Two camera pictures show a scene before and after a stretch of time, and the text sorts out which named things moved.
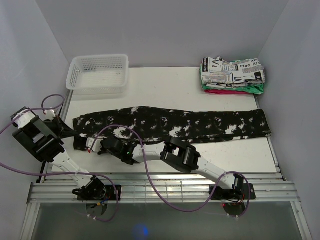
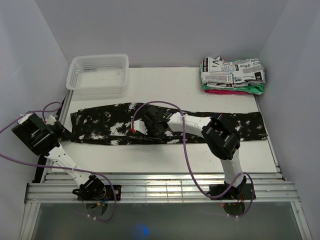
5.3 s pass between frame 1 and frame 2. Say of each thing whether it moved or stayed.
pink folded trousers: stayed
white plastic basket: stayed
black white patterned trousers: moved
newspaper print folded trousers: stayed
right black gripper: moved
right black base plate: stayed
